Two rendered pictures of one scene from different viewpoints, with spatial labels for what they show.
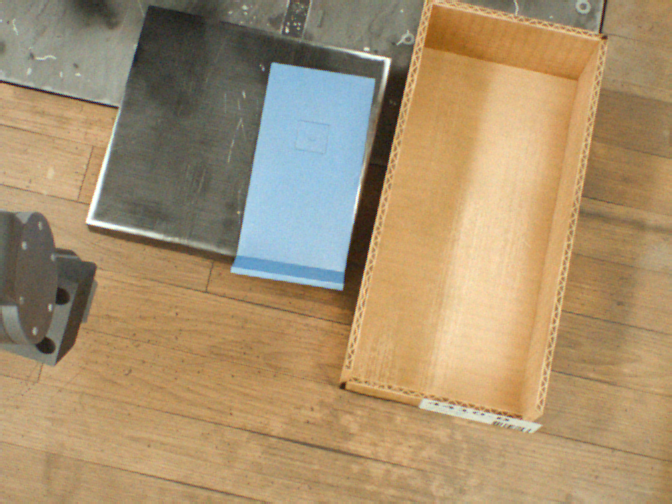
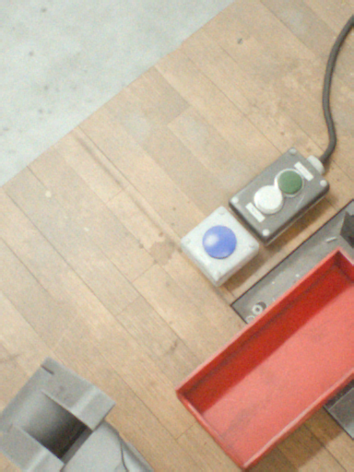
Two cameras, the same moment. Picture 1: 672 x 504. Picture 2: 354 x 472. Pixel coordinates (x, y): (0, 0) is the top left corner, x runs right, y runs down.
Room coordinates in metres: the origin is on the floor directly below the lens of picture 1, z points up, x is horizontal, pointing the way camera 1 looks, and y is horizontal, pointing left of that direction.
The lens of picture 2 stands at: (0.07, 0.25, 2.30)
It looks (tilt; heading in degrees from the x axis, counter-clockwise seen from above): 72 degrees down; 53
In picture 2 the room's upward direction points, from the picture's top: 8 degrees counter-clockwise
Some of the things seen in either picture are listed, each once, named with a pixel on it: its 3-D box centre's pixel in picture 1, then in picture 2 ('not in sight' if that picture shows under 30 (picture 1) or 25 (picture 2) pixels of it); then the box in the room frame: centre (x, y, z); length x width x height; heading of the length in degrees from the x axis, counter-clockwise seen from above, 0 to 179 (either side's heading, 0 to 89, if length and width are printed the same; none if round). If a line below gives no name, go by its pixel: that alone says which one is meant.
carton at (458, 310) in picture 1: (478, 215); not in sight; (0.26, -0.09, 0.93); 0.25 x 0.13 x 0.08; 176
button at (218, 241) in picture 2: not in sight; (219, 242); (0.36, 0.56, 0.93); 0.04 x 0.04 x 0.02
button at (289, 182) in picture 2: not in sight; (289, 183); (0.47, 0.55, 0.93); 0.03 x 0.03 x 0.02
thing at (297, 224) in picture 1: (305, 172); not in sight; (0.27, 0.03, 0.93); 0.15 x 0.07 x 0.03; 0
